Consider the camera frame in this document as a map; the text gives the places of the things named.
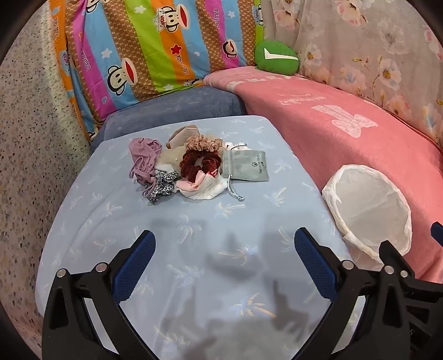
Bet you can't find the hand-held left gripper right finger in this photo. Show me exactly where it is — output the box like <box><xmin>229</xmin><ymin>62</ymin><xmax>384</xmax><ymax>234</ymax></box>
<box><xmin>293</xmin><ymin>227</ymin><xmax>412</xmax><ymax>360</ymax></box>

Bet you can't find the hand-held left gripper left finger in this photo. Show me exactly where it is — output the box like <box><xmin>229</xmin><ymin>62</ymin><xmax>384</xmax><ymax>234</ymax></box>
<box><xmin>41</xmin><ymin>229</ymin><xmax>163</xmax><ymax>360</ymax></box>

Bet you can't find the trash bin with white bag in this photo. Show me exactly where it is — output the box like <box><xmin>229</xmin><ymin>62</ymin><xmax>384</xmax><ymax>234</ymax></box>
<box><xmin>322</xmin><ymin>164</ymin><xmax>413</xmax><ymax>272</ymax></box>

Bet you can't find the leopard print scrunchie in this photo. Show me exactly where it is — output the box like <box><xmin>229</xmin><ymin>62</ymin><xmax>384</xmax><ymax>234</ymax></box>
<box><xmin>143</xmin><ymin>171</ymin><xmax>181</xmax><ymax>205</ymax></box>

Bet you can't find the lilac cloth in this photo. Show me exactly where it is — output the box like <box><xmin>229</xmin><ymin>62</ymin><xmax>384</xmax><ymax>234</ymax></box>
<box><xmin>128</xmin><ymin>137</ymin><xmax>163</xmax><ymax>186</ymax></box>

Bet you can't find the dark red velvet scrunchie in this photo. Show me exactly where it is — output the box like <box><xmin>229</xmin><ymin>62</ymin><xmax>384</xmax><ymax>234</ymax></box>
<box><xmin>179</xmin><ymin>149</ymin><xmax>222</xmax><ymax>182</ymax></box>

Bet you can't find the grey drawstring pouch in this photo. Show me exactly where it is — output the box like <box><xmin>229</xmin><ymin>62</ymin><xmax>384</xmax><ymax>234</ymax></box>
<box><xmin>221</xmin><ymin>142</ymin><xmax>271</xmax><ymax>202</ymax></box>

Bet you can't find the tan pouch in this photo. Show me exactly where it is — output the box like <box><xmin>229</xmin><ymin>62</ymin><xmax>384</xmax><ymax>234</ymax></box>
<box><xmin>168</xmin><ymin>125</ymin><xmax>202</xmax><ymax>150</ymax></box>

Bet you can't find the dusty pink scrunchie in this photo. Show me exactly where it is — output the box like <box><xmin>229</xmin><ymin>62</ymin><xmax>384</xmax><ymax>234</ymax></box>
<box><xmin>185</xmin><ymin>135</ymin><xmax>224</xmax><ymax>153</ymax></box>

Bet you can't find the light blue printed tablecloth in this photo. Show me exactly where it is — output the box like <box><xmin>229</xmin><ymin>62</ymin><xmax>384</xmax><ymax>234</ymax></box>
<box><xmin>35</xmin><ymin>114</ymin><xmax>367</xmax><ymax>360</ymax></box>

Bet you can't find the pink blanket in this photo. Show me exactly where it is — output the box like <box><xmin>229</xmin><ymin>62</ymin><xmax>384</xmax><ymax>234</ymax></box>
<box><xmin>202</xmin><ymin>64</ymin><xmax>443</xmax><ymax>284</ymax></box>

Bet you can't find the blue-grey seat cushion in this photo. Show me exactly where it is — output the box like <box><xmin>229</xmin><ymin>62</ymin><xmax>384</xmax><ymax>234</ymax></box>
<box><xmin>88</xmin><ymin>85</ymin><xmax>248</xmax><ymax>153</ymax></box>

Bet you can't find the grey floral blanket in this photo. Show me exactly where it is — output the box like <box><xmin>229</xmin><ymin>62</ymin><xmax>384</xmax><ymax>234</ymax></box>
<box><xmin>259</xmin><ymin>0</ymin><xmax>443</xmax><ymax>139</ymax></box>

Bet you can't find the green cushion with white tick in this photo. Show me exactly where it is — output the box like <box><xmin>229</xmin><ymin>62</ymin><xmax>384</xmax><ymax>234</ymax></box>
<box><xmin>254</xmin><ymin>40</ymin><xmax>300</xmax><ymax>75</ymax></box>

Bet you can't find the striped cartoon monkey quilt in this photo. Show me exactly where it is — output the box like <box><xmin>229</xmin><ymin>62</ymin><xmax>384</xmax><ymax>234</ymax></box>
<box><xmin>48</xmin><ymin>0</ymin><xmax>265</xmax><ymax>139</ymax></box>

